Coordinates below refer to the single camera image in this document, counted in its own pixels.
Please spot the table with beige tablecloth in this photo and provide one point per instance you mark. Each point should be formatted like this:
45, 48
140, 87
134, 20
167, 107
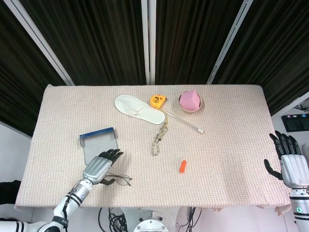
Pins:
217, 157

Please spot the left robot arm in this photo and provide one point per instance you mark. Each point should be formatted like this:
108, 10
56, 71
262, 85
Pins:
72, 203

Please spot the white slipper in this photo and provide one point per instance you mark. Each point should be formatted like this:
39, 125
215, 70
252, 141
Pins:
142, 111

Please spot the glass test tube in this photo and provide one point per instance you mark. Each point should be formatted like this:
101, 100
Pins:
186, 122

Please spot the pink sponge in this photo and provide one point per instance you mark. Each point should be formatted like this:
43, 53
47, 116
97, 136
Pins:
189, 100

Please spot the dark pleated curtain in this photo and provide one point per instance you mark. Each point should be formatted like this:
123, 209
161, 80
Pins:
19, 72
188, 43
277, 48
96, 43

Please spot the yellow tape measure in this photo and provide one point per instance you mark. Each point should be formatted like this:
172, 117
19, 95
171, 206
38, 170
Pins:
157, 101

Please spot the white frame post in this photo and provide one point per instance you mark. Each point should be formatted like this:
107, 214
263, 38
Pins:
148, 41
43, 46
229, 38

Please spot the blue glasses case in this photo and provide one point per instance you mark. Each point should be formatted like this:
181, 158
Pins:
99, 145

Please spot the black device with buttons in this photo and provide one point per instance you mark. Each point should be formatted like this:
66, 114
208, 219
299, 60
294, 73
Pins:
295, 123

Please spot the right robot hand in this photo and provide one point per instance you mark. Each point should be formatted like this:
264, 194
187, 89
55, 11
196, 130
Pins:
295, 169

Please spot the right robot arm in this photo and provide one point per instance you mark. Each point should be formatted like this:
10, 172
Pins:
299, 210

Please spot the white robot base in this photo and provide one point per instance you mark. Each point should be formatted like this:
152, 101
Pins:
150, 222

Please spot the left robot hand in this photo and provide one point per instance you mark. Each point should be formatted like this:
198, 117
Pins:
97, 168

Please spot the beige bowl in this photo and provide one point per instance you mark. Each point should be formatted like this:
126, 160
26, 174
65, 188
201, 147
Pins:
190, 110

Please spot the orange rubber cap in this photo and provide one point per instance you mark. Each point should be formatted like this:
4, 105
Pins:
182, 166

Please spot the wire-frame eyeglasses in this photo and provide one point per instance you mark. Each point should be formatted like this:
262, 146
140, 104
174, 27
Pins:
122, 180

